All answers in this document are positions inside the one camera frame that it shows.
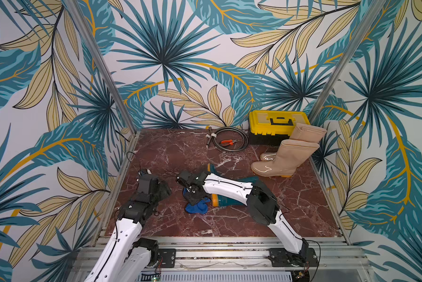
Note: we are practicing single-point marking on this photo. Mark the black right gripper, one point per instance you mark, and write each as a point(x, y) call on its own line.
point(190, 192)

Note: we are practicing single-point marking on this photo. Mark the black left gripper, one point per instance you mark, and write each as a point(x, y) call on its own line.
point(164, 190)

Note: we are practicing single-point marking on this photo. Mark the blue grey cloth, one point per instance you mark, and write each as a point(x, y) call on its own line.
point(196, 207)

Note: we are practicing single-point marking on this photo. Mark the beige boot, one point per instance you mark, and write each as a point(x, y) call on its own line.
point(277, 167)
point(307, 134)

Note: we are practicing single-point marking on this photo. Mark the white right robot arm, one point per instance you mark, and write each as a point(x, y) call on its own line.
point(257, 197)

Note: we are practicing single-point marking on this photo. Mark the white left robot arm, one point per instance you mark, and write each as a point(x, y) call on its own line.
point(126, 254)

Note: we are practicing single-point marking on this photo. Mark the yellow black toolbox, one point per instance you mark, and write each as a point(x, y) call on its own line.
point(270, 127)

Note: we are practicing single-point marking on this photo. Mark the red handled pliers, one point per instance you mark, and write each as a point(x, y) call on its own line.
point(227, 143)

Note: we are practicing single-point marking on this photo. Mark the aluminium front rail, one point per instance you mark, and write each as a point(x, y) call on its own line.
point(245, 259)

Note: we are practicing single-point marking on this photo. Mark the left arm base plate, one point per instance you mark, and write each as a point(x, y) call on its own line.
point(167, 259)

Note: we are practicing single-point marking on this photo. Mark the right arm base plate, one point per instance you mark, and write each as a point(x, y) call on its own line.
point(282, 258)

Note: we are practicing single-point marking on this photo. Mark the left aluminium frame post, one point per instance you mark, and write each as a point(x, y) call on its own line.
point(90, 42)

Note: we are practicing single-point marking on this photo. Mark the aluminium frame post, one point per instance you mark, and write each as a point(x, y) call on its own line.
point(352, 46)
point(90, 42)

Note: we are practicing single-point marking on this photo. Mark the right aluminium frame post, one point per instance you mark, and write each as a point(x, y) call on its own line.
point(352, 46)

